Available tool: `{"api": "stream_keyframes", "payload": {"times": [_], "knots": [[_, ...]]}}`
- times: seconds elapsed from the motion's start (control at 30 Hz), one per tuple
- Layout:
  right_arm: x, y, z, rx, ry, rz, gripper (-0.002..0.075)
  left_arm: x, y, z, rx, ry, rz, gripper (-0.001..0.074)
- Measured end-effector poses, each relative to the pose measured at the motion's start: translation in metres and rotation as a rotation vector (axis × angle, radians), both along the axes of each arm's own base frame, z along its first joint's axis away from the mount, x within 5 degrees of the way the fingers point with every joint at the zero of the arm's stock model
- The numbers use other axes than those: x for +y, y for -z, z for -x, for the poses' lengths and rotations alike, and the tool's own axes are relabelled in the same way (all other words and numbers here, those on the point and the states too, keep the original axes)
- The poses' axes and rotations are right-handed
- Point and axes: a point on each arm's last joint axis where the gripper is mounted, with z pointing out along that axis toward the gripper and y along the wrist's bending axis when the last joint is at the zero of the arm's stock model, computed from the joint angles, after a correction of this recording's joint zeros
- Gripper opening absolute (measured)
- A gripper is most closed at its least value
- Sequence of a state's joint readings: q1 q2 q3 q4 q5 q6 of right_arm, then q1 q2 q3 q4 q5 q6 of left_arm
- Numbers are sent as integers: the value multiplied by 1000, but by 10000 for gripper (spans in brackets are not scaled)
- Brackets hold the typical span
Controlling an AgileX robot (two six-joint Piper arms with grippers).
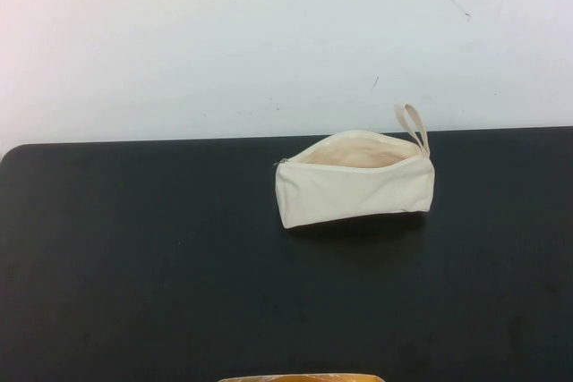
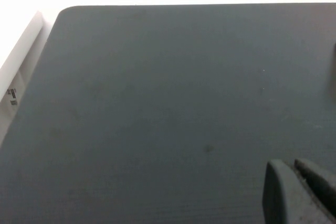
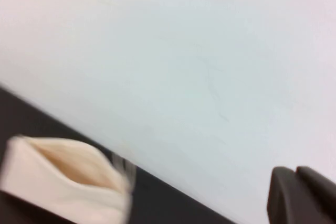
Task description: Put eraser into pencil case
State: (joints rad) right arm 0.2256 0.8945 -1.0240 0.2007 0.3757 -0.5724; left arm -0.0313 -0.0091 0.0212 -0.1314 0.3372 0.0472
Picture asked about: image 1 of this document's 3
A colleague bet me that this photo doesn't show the yellow flat object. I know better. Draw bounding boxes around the yellow flat object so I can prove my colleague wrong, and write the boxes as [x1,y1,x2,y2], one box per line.
[218,372,387,382]

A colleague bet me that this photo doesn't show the cream fabric pencil case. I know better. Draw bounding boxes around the cream fabric pencil case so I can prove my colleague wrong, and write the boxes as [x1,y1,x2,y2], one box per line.
[272,103,437,233]

